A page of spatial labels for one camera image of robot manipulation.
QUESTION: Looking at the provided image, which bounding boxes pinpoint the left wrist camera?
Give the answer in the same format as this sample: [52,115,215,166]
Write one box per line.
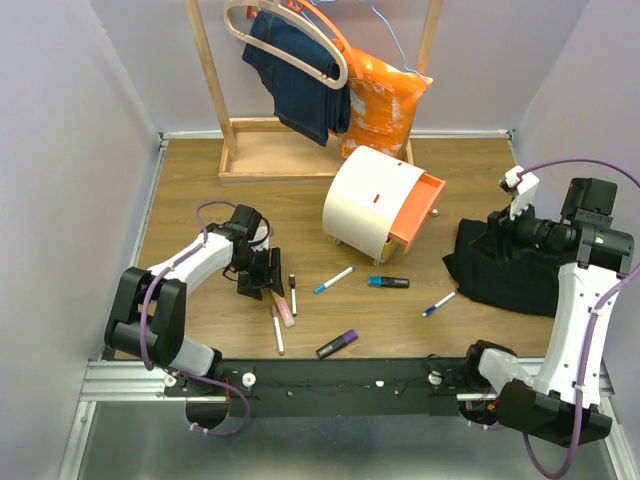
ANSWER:
[249,225,271,252]

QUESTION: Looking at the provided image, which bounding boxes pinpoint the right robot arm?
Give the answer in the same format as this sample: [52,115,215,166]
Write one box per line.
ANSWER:
[459,171,634,447]

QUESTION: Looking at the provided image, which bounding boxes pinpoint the white rounded drawer organizer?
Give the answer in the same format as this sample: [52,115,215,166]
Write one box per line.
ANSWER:
[322,146,446,265]

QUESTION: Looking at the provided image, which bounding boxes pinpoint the orange white garment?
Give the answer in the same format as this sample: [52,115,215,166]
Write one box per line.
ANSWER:
[333,39,433,158]

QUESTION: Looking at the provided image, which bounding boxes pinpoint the orange clothes hanger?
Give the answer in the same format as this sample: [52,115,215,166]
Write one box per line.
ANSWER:
[287,0,369,79]

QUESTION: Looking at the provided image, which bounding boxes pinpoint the pink highlighter orange cap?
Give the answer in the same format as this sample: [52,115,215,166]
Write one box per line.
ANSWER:
[271,291,296,328]

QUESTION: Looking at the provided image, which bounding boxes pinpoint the black highlighter purple cap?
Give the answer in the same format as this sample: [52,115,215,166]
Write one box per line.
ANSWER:
[316,329,359,360]

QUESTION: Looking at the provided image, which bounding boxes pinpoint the black cloth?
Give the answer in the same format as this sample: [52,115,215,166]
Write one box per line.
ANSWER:
[443,219,559,317]

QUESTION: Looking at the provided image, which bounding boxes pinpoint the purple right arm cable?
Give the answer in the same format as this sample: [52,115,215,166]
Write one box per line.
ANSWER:
[517,158,640,477]

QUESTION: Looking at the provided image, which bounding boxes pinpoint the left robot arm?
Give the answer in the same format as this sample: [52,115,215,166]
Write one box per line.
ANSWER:
[104,202,284,395]

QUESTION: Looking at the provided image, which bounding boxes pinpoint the wooden clothes rack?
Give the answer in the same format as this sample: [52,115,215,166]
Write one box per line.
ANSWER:
[184,0,444,187]

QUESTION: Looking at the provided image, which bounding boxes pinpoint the black highlighter blue cap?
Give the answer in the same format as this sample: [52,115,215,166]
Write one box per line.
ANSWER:
[367,276,410,289]

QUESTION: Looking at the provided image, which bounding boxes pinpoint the white marker light blue cap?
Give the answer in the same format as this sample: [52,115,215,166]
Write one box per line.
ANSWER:
[314,266,355,295]

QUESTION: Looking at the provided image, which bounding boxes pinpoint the white marker dark blue cap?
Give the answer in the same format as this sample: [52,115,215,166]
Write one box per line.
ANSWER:
[421,291,457,318]

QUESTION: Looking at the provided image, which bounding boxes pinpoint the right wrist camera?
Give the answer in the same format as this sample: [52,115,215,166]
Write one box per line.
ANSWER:
[499,166,540,221]

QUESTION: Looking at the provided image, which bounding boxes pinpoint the white marker brown cap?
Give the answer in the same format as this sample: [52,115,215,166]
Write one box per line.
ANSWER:
[271,305,285,356]

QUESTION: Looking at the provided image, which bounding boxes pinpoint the light blue wire hanger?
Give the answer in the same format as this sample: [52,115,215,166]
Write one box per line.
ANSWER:
[358,0,420,76]

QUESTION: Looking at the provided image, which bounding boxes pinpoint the dark blue jeans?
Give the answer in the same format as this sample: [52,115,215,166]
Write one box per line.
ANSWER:
[241,11,352,147]

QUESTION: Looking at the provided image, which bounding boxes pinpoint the white marker black cap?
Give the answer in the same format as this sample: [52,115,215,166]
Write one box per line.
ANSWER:
[288,273,298,318]

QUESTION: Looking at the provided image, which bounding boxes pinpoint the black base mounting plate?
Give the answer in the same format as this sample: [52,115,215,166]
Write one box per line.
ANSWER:
[164,357,501,419]

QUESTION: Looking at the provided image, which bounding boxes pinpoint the aluminium frame rail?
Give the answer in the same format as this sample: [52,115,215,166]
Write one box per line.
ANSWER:
[79,355,614,401]

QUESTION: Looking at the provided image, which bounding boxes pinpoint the beige clothes hanger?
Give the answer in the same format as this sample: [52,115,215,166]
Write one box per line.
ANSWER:
[223,1,352,90]

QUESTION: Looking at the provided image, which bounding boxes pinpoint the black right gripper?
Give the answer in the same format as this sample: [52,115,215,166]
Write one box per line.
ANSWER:
[468,193,561,265]

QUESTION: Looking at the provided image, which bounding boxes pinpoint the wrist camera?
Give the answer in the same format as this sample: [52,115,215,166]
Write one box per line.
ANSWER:
[499,166,540,221]
[249,225,271,252]

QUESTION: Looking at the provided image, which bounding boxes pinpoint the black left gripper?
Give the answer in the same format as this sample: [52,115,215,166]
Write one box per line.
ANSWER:
[232,246,286,300]

